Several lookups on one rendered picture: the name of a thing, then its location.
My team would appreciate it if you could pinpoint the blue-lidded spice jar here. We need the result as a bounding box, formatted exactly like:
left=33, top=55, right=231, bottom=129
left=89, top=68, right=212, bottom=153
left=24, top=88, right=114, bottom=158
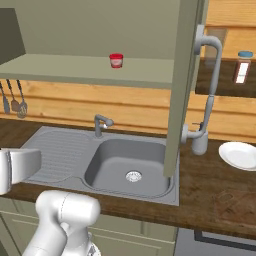
left=232, top=50, right=255, bottom=85

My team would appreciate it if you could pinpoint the olive base cupboard front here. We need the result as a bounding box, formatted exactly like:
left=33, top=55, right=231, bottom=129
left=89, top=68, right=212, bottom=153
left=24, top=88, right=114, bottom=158
left=0, top=196, right=179, bottom=256

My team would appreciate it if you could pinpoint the olive wall cabinet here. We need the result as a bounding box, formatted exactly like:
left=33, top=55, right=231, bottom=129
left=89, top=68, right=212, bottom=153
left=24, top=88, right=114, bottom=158
left=0, top=0, right=183, bottom=90

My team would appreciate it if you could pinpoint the white plate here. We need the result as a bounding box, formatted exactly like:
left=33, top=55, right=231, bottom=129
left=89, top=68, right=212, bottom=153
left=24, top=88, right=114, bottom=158
left=217, top=141, right=256, bottom=172

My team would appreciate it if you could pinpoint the dark wooden wall shelf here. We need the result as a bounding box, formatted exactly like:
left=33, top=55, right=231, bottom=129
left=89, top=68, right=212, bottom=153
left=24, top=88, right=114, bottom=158
left=194, top=56, right=256, bottom=100

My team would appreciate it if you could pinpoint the grey cabinet door handle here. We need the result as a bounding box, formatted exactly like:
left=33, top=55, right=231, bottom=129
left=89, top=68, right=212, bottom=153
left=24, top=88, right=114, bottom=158
left=180, top=24, right=223, bottom=145

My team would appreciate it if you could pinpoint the grey sink tap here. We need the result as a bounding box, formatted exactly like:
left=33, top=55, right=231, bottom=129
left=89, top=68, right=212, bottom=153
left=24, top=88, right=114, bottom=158
left=93, top=113, right=115, bottom=140

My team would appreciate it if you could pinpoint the grey dishwasher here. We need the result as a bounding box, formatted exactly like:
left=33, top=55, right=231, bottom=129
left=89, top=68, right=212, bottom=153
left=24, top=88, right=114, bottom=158
left=173, top=227, right=256, bottom=256

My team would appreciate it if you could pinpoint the grey steel sink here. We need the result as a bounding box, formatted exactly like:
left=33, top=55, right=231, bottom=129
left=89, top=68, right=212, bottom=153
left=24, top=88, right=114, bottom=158
left=20, top=125, right=181, bottom=207

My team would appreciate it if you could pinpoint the grey hanging whisk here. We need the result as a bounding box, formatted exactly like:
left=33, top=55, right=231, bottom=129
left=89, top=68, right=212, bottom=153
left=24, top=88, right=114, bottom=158
left=15, top=79, right=29, bottom=120

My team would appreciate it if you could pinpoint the red jam jar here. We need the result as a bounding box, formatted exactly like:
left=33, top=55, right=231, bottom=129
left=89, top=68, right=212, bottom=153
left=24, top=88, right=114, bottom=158
left=108, top=52, right=125, bottom=70

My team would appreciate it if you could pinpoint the grey hanging spatula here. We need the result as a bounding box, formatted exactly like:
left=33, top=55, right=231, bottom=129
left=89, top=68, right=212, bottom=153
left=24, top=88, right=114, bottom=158
left=0, top=79, right=12, bottom=115

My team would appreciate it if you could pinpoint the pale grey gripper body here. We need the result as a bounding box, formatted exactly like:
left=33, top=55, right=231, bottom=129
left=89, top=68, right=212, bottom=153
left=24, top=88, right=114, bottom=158
left=9, top=148, right=43, bottom=186

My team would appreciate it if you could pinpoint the olive cabinet door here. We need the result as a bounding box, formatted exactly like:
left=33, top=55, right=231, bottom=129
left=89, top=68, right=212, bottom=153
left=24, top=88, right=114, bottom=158
left=162, top=0, right=210, bottom=178

